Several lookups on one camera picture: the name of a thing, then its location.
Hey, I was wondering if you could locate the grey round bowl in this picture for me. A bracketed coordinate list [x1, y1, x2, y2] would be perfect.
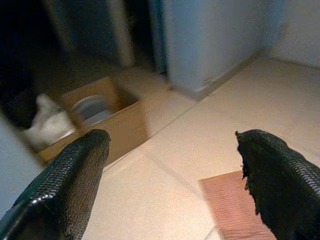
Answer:
[71, 96, 113, 126]

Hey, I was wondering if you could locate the white crumpled cloth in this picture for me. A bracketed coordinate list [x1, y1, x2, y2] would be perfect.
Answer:
[23, 94, 77, 152]

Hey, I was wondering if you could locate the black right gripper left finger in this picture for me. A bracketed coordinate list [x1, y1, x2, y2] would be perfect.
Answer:
[0, 128, 111, 240]

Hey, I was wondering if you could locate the brown cardboard box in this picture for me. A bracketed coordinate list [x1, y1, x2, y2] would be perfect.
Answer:
[29, 76, 148, 168]

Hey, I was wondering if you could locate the pink ribbed floor mat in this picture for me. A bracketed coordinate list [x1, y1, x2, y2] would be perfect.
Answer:
[198, 170, 278, 240]

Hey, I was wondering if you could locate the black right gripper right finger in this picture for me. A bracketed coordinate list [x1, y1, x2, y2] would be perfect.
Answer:
[234, 129, 320, 240]

